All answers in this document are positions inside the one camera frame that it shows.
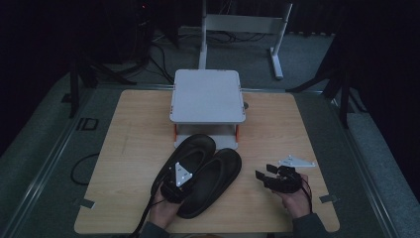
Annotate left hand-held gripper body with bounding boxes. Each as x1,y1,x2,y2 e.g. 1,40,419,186
159,161,194,204

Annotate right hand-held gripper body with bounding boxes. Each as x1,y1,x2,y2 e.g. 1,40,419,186
262,154,317,195

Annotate black slipper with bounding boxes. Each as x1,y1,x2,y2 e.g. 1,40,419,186
150,133,218,200
175,147,243,220

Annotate person's right hand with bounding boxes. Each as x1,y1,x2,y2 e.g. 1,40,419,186
274,174,313,220

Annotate person's left hand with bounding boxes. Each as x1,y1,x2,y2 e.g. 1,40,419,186
148,186,186,230

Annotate grey tape strip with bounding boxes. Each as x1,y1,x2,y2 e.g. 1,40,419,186
78,197,97,210
318,193,340,204

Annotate grey two-tier shoe rack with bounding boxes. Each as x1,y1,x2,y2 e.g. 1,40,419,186
168,67,248,152

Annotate black tripod stand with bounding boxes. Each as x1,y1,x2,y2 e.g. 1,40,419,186
285,39,356,131
65,49,138,120

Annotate white metal stand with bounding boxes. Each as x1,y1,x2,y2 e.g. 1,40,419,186
197,0,295,81

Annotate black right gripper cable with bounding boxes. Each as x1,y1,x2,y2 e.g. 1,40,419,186
300,178,315,214

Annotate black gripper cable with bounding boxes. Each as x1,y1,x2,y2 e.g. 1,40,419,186
69,152,166,238
300,178,315,214

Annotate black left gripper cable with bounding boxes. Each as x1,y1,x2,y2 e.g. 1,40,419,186
69,152,166,238

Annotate black floor cables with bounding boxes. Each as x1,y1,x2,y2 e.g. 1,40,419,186
145,31,265,85

